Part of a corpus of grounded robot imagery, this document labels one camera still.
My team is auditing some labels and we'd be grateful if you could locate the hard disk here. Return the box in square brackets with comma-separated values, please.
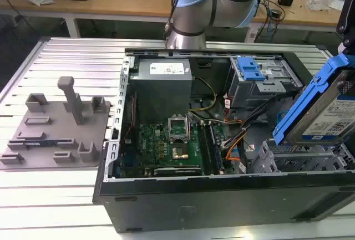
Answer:
[272, 54, 355, 148]

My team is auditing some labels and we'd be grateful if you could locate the multicoloured power wire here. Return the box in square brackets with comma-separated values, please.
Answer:
[221, 120, 252, 168]

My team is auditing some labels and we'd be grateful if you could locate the metal disk bay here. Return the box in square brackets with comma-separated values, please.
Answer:
[248, 139, 355, 175]

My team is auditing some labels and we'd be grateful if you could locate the clear plastic bag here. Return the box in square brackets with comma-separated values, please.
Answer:
[307, 0, 344, 11]

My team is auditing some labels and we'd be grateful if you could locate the blue cage latch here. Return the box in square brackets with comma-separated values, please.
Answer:
[237, 56, 267, 82]

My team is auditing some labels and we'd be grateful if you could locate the metal drive cage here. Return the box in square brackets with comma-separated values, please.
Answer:
[230, 55, 303, 110]

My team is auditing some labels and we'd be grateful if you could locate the RAM stick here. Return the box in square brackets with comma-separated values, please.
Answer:
[208, 123, 225, 173]

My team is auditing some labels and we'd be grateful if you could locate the metal socket cover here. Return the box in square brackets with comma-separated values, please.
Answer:
[168, 115, 190, 143]

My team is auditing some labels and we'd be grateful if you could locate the grey power supply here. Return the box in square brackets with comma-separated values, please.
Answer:
[129, 59, 192, 124]

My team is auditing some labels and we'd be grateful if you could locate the CPU socket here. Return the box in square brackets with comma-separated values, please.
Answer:
[171, 145, 189, 160]

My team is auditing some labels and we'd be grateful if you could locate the green motherboard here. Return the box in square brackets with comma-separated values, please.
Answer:
[116, 120, 231, 177]

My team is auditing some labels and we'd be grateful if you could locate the black PC case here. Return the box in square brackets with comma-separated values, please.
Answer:
[93, 48, 355, 234]

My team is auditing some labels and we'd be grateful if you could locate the black graphics card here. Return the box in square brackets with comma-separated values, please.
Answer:
[154, 167, 203, 177]

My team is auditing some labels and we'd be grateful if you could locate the wooden desk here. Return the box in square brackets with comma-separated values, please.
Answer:
[0, 0, 355, 38]

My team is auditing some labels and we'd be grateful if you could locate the grey parts rack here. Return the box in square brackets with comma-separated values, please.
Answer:
[0, 76, 114, 171]

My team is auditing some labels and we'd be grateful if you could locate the blue data wire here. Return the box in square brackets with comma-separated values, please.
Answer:
[276, 104, 291, 130]

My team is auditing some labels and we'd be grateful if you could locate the black sleeved cable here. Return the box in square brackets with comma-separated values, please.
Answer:
[240, 95, 302, 139]

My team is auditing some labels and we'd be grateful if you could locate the yellow and black wire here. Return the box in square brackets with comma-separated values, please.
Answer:
[190, 76, 217, 113]

